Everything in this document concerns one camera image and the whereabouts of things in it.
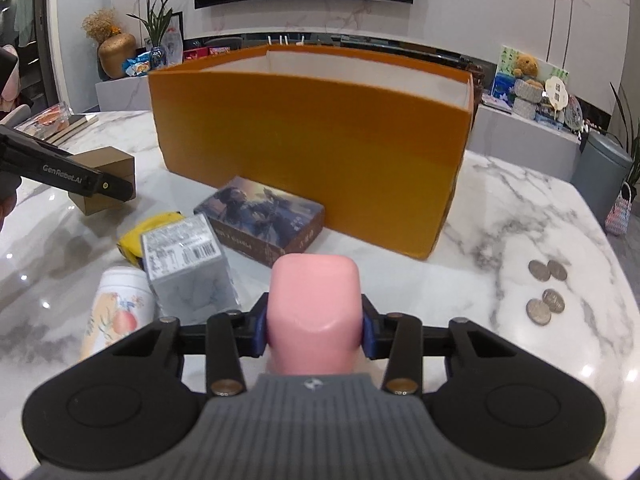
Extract grey trash bin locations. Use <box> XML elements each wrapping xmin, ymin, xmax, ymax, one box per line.
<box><xmin>570</xmin><ymin>130</ymin><xmax>633</xmax><ymax>206</ymax></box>

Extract clear box with orange item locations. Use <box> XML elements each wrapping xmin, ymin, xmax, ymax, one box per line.
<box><xmin>22</xmin><ymin>101</ymin><xmax>71</xmax><ymax>133</ymax></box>

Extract green plant in glass vase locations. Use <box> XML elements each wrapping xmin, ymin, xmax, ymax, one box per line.
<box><xmin>127</xmin><ymin>0</ymin><xmax>186</xmax><ymax>68</ymax></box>

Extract framed picture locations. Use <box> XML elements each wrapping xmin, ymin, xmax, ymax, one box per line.
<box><xmin>162</xmin><ymin>11</ymin><xmax>185</xmax><ymax>61</ymax></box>

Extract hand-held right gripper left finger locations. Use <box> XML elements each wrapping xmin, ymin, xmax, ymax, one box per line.
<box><xmin>100</xmin><ymin>292</ymin><xmax>270</xmax><ymax>397</ymax></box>

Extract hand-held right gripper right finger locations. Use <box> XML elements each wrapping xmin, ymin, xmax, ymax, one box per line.
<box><xmin>361</xmin><ymin>294</ymin><xmax>531</xmax><ymax>396</ymax></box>

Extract round white hand fan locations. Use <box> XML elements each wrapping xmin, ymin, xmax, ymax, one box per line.
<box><xmin>542</xmin><ymin>76</ymin><xmax>568</xmax><ymax>111</ymax></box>

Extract white marble TV cabinet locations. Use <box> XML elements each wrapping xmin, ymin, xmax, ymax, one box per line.
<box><xmin>95</xmin><ymin>35</ymin><xmax>583</xmax><ymax>183</ymax></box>

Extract small grey barcode box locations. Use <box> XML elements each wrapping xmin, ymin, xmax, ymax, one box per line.
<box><xmin>141</xmin><ymin>213</ymin><xmax>242</xmax><ymax>328</ymax></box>

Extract brown teddy bear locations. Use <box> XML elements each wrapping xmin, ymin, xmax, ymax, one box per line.
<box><xmin>515</xmin><ymin>52</ymin><xmax>543</xmax><ymax>83</ymax></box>

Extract gold vase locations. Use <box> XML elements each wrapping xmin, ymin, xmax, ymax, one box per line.
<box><xmin>97</xmin><ymin>32</ymin><xmax>137</xmax><ymax>79</ymax></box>

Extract yellow tape measure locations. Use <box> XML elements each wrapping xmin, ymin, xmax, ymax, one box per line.
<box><xmin>116</xmin><ymin>211</ymin><xmax>188</xmax><ymax>268</ymax></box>

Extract blue snack packet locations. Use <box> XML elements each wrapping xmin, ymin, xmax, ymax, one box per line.
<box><xmin>122</xmin><ymin>55</ymin><xmax>153</xmax><ymax>77</ymax></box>

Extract white floral jar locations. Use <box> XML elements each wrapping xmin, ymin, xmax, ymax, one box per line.
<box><xmin>79</xmin><ymin>266</ymin><xmax>157</xmax><ymax>363</ymax></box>

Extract decorated plate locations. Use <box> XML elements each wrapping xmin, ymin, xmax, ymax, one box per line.
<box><xmin>562</xmin><ymin>95</ymin><xmax>583</xmax><ymax>131</ymax></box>

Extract blue floral picture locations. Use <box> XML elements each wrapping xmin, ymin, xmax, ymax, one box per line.
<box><xmin>492</xmin><ymin>72</ymin><xmax>516</xmax><ymax>101</ymax></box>

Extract pink plastic cup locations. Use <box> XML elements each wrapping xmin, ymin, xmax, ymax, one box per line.
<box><xmin>265</xmin><ymin>254</ymin><xmax>366</xmax><ymax>376</ymax></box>

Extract orange cardboard box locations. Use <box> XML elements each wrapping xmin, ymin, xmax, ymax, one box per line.
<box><xmin>147</xmin><ymin>44</ymin><xmax>475</xmax><ymax>261</ymax></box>

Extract green leaf painting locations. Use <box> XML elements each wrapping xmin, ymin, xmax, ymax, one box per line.
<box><xmin>492</xmin><ymin>45</ymin><xmax>571</xmax><ymax>91</ymax></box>

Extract dried flowers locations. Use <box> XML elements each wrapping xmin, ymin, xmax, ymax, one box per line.
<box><xmin>82</xmin><ymin>8</ymin><xmax>118</xmax><ymax>43</ymax></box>

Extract pink woven basket bag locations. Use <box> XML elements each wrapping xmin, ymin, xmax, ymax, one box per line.
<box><xmin>604</xmin><ymin>182</ymin><xmax>633</xmax><ymax>236</ymax></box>

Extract stack of books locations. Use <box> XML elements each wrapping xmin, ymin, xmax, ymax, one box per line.
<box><xmin>30</xmin><ymin>112</ymin><xmax>101</xmax><ymax>143</ymax></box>

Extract illustrated card box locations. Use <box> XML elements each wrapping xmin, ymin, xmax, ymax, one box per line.
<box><xmin>194</xmin><ymin>176</ymin><xmax>326</xmax><ymax>267</ymax></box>

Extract gold cube box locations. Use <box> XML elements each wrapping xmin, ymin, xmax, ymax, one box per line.
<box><xmin>72</xmin><ymin>146</ymin><xmax>136</xmax><ymax>217</ymax></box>

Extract grey woven basket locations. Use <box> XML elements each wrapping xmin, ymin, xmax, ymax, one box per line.
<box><xmin>514</xmin><ymin>79</ymin><xmax>545</xmax><ymax>101</ymax></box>
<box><xmin>512</xmin><ymin>97</ymin><xmax>541</xmax><ymax>120</ymax></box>

